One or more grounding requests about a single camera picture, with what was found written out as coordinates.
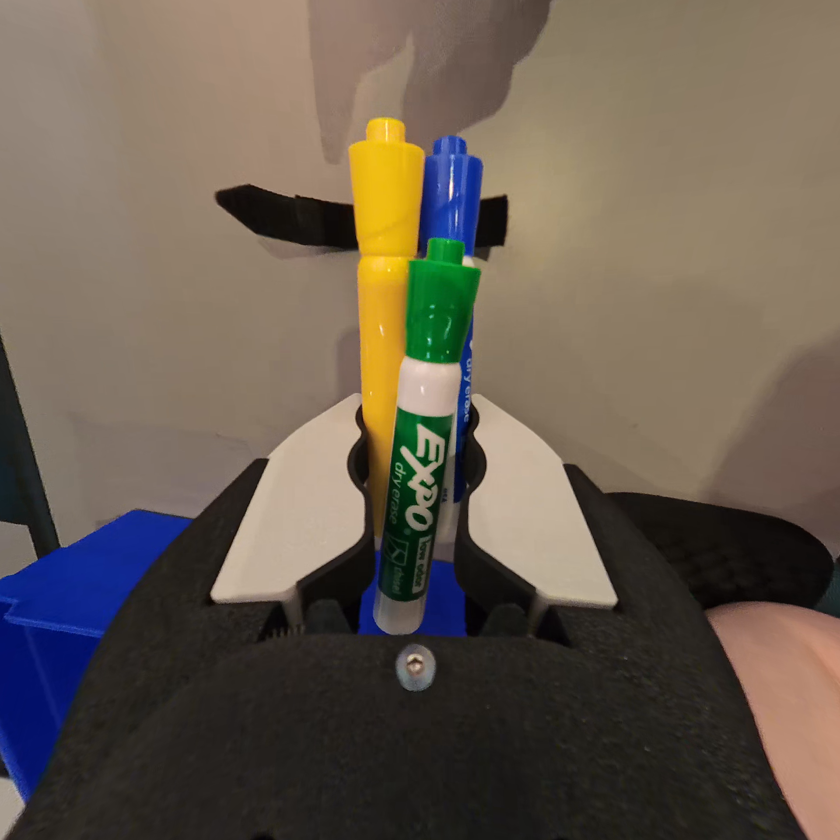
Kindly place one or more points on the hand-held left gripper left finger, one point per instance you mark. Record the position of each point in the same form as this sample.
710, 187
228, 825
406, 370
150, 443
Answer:
295, 525

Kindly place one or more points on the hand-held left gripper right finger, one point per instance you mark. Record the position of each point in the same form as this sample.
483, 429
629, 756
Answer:
538, 525

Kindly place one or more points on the green dry erase marker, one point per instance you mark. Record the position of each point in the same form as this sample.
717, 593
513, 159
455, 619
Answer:
420, 459

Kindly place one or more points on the yellow highlighter marker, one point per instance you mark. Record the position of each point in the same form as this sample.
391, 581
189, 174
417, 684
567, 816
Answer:
384, 295

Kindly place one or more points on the blue dry erase marker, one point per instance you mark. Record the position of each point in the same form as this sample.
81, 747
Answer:
453, 197

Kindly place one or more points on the person's left forearm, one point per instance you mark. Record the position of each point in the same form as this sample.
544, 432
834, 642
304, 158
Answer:
787, 709

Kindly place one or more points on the black elbow rest pad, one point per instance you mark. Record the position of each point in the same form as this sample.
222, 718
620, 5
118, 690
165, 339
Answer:
722, 551

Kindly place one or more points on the large blue plastic bin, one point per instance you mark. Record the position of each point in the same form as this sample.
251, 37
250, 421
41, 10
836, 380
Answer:
52, 623

